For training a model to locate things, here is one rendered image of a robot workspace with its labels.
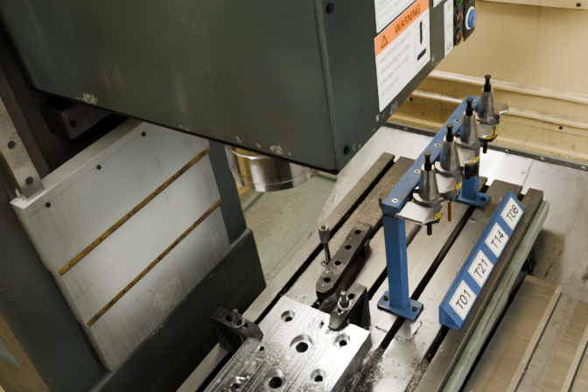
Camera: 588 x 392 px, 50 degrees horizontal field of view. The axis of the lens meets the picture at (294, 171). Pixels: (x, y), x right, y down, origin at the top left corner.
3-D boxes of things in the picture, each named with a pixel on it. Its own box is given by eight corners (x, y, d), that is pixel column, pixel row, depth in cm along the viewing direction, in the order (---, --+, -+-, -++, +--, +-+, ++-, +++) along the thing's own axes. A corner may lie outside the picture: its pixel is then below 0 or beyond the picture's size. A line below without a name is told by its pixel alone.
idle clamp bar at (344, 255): (374, 242, 168) (373, 224, 164) (332, 312, 151) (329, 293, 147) (358, 238, 170) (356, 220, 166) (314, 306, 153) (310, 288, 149)
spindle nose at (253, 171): (261, 130, 112) (248, 71, 105) (342, 143, 105) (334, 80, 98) (213, 184, 102) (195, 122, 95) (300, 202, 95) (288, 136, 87)
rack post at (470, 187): (491, 197, 176) (495, 107, 158) (484, 208, 172) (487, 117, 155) (457, 188, 181) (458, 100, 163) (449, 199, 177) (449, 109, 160)
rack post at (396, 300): (423, 305, 148) (420, 210, 131) (414, 322, 145) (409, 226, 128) (386, 291, 154) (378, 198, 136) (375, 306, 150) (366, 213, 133)
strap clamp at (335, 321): (371, 318, 148) (366, 273, 139) (342, 359, 140) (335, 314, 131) (358, 312, 150) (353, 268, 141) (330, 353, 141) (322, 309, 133)
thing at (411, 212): (438, 212, 128) (438, 208, 128) (427, 227, 125) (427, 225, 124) (407, 203, 132) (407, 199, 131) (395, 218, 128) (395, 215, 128)
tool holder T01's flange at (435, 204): (418, 191, 136) (418, 181, 134) (446, 195, 133) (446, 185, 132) (410, 209, 131) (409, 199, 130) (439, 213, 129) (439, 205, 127)
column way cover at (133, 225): (238, 248, 174) (193, 86, 144) (113, 379, 145) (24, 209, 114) (225, 243, 176) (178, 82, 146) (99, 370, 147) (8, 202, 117)
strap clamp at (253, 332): (272, 358, 143) (261, 315, 134) (263, 369, 141) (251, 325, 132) (228, 337, 149) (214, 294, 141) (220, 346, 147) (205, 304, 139)
